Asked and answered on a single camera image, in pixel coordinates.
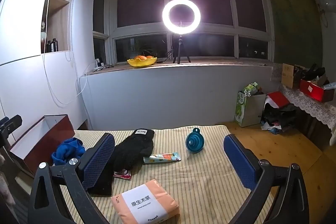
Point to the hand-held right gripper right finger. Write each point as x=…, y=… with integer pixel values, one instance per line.
x=241, y=161

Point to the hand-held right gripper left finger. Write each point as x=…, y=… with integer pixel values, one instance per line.
x=96, y=161

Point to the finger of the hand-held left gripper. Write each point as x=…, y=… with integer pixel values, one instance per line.
x=11, y=123

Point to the dark red cardboard box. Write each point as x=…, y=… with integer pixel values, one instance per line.
x=39, y=132

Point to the black knit glove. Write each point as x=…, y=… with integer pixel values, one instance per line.
x=134, y=146

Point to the person's left forearm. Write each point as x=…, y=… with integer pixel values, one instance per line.
x=4, y=182

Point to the black flat case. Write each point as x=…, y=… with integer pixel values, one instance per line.
x=102, y=187

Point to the small red packet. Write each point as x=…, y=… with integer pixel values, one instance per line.
x=122, y=175

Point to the blue cloth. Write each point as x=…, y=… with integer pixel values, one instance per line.
x=67, y=150

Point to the green gift bag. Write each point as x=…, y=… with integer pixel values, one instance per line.
x=249, y=111

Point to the blue collapsible funnel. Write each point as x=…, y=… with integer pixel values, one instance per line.
x=193, y=141

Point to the pile of clothes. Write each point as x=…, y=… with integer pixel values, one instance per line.
x=278, y=113

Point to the orange tissue pack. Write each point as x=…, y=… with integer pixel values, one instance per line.
x=147, y=203

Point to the colourful printed tube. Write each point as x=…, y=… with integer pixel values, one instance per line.
x=162, y=157

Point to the dark bottle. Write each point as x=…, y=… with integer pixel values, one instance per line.
x=48, y=47
x=54, y=45

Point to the white lace tablecloth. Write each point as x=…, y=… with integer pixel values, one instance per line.
x=307, y=103

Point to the white power strip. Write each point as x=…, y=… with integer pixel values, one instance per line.
x=99, y=63

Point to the brown cardboard box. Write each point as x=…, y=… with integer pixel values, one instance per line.
x=290, y=75

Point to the bright red box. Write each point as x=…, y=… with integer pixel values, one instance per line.
x=312, y=90

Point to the orange fruit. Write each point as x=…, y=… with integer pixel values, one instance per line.
x=142, y=57
x=149, y=57

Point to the black shoes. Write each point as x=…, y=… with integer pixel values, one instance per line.
x=316, y=71

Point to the black tripod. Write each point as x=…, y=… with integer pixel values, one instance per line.
x=180, y=49

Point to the wooden wall shelf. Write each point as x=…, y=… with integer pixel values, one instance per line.
x=59, y=24

